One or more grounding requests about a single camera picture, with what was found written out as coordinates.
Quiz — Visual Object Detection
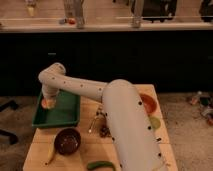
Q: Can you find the metal spoon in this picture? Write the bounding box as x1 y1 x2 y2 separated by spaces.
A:
88 105 103 133

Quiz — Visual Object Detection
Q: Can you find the orange bowl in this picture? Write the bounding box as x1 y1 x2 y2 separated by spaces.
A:
140 94 157 115

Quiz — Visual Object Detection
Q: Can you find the orange red apple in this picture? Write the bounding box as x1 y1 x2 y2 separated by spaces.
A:
41 99 56 109

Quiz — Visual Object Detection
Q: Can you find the green plastic cup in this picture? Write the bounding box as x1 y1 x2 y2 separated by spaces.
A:
149 116 161 131

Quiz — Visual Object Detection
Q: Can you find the small red background object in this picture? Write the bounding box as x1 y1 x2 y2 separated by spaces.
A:
67 18 76 25

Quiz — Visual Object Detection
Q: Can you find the green cucumber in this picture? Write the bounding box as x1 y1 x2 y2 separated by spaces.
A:
87 161 116 171

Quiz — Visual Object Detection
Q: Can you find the green plastic tray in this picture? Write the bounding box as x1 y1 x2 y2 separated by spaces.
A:
32 90 80 129

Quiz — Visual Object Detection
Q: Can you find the yellow banana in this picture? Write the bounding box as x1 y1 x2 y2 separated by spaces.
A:
45 144 55 165

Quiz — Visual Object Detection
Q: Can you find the dark purple bowl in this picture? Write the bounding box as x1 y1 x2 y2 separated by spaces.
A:
54 128 81 155

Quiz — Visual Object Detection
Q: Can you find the bunch of dark grapes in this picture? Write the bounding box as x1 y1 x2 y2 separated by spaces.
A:
99 125 111 138

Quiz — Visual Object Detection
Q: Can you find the black office chair base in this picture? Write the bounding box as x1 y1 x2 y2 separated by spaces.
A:
0 99 20 146

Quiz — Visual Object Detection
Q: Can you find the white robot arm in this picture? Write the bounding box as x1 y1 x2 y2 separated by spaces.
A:
38 63 168 171

